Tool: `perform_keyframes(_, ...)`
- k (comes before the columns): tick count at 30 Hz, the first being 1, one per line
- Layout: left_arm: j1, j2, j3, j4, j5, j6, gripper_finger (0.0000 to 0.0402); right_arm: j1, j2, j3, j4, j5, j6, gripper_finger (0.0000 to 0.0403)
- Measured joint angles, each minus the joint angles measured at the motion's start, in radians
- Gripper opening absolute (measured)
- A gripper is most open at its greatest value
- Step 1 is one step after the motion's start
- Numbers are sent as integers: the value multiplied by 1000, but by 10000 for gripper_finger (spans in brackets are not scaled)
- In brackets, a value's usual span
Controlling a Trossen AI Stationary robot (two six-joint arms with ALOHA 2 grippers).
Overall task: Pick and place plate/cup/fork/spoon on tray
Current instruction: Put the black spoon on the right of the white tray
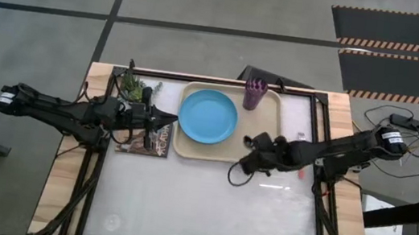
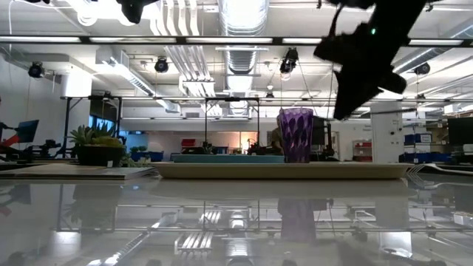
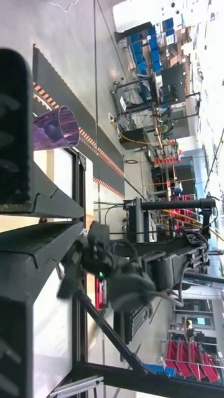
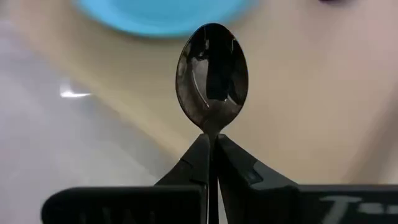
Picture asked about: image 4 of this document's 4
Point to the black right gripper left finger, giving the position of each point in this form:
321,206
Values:
130,205

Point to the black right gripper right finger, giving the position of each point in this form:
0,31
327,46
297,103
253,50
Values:
264,202

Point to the metal spoon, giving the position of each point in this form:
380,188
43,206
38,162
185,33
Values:
211,77

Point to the blue plate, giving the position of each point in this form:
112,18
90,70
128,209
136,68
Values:
161,15

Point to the beige plastic tray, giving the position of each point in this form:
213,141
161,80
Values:
311,109

